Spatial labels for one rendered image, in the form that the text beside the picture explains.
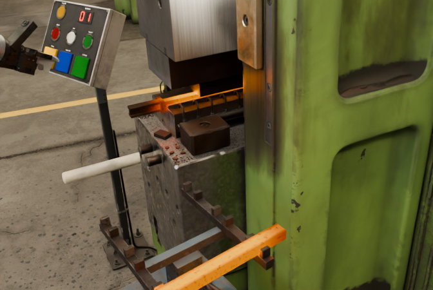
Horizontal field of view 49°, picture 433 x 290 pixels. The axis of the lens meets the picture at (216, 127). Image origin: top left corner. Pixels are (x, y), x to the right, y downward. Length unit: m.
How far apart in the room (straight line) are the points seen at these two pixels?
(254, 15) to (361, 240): 0.76
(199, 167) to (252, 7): 0.46
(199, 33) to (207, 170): 0.37
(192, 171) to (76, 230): 1.43
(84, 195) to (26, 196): 0.34
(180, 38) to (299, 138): 0.41
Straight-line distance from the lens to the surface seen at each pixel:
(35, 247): 2.60
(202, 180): 1.31
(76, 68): 1.79
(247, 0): 1.09
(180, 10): 1.22
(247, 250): 0.94
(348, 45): 1.13
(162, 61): 1.35
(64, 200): 2.88
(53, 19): 1.98
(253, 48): 1.09
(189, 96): 1.43
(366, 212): 1.43
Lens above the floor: 1.57
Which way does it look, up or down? 27 degrees down
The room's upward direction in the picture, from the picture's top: 3 degrees counter-clockwise
